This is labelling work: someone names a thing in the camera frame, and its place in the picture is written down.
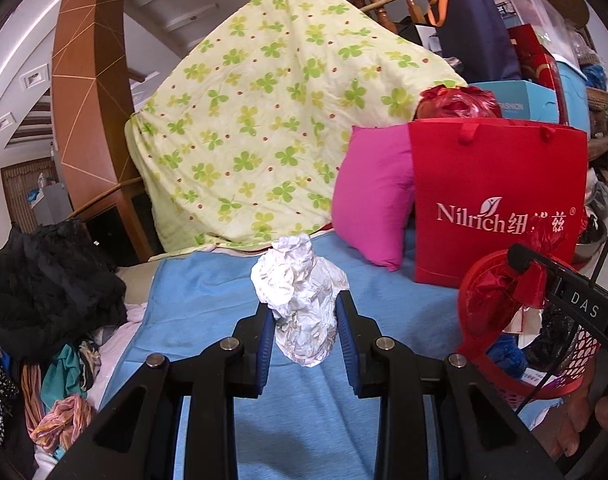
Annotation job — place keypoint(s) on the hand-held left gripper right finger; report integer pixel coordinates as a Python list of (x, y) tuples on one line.
[(346, 350)]

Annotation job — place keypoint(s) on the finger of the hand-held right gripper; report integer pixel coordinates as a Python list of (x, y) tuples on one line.
[(528, 257)]

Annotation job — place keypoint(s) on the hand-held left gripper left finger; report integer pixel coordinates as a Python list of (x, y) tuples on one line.
[(264, 350)]

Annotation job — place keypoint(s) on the red ribbon wrapper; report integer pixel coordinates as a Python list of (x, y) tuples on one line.
[(498, 290)]

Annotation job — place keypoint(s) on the white paper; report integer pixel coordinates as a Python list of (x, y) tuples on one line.
[(299, 285)]

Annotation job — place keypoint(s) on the red plastic basket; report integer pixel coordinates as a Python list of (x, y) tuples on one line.
[(476, 355)]

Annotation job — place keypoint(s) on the metal bowl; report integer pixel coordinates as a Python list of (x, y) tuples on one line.
[(591, 245)]

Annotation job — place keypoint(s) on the blue fleece blanket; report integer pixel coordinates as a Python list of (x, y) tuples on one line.
[(209, 300)]

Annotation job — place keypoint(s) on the red paper bag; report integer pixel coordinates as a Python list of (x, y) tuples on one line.
[(483, 170)]

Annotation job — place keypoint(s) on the beige cushion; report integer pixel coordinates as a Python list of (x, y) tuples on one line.
[(139, 280)]

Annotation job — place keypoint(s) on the pale pink sheet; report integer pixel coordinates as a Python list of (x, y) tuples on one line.
[(116, 350)]

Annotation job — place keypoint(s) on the magenta pillow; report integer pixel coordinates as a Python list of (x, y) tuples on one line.
[(373, 195)]

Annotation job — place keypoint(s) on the light blue box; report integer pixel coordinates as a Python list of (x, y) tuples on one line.
[(528, 95)]

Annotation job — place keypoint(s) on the red plastic bag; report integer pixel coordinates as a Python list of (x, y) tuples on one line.
[(453, 102)]

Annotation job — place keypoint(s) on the blue plastic tub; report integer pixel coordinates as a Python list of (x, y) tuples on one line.
[(573, 90)]

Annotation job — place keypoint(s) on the dark patterned cloth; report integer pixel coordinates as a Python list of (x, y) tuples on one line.
[(89, 360)]

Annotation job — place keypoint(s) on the red gift box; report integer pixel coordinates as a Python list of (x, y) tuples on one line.
[(533, 55)]

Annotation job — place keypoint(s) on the teal cloth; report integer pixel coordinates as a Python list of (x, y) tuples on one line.
[(59, 375)]

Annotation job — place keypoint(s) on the orange striped scarf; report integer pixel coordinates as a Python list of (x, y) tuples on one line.
[(64, 420)]

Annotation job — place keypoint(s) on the navy bag orange trim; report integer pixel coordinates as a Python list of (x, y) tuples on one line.
[(473, 35)]

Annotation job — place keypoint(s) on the black cloth pile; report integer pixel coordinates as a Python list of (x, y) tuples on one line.
[(44, 285)]

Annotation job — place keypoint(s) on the clover print quilt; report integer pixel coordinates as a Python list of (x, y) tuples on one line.
[(264, 110)]

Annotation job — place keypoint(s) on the clear plastic container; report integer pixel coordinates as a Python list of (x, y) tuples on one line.
[(528, 5)]

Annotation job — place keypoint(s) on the grey cabinet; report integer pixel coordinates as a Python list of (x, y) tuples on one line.
[(51, 205)]

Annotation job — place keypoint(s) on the brown wooden door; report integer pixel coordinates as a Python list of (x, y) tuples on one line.
[(14, 195)]

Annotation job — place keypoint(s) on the brown wooden column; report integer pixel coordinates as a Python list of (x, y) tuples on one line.
[(89, 85)]

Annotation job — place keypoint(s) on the dark wooden furniture frame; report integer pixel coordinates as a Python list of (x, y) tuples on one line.
[(109, 230)]

